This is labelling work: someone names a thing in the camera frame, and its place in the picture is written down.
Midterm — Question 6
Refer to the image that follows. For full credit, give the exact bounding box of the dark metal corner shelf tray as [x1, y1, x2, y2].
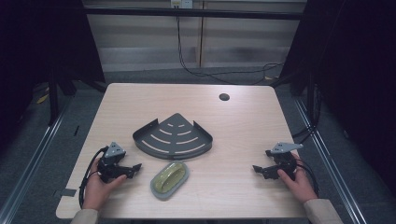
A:
[132, 112, 214, 161]

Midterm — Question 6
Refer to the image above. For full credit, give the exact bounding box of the left hand-held gripper black cable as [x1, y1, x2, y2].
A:
[78, 146, 109, 210]

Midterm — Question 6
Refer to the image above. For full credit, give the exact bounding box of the black cable on floor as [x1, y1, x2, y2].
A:
[176, 16, 285, 86]

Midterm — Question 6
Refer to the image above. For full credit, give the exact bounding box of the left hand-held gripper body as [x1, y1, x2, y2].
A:
[97, 142, 135, 184]

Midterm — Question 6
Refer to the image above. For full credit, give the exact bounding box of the dark curtain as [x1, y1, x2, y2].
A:
[278, 0, 396, 200]
[0, 0, 106, 147]

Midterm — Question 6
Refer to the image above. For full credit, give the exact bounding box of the black metal stand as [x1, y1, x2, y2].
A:
[306, 73, 317, 127]
[47, 69, 61, 127]

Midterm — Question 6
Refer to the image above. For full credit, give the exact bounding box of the person's left hand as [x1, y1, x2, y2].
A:
[81, 157, 128, 212]

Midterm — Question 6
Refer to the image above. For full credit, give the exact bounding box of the person's left beige sleeve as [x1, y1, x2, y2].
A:
[70, 208, 101, 224]

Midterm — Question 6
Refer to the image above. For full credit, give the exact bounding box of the person's right beige sleeve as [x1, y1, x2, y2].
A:
[303, 198, 344, 224]

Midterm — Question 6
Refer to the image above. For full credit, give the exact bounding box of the black horizontal bar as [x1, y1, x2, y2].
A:
[83, 7, 304, 21]

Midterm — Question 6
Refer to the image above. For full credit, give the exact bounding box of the person's beige sleeve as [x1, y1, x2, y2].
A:
[70, 208, 101, 224]
[303, 198, 344, 224]

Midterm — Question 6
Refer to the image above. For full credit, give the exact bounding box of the person's right hand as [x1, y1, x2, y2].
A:
[277, 152, 318, 204]

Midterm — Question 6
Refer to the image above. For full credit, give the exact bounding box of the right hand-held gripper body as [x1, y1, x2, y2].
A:
[261, 142, 304, 181]

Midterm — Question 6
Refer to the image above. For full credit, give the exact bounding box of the right hand-held gripper black cable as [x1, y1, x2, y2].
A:
[293, 158, 320, 198]

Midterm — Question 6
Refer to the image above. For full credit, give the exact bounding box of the grey tape strip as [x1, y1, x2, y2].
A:
[52, 188, 78, 198]

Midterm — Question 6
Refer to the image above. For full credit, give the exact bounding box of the hand-held gripper black cable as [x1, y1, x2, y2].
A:
[293, 158, 320, 198]
[78, 146, 109, 210]

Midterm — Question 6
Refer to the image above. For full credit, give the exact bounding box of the white wall socket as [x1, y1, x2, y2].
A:
[170, 0, 194, 9]

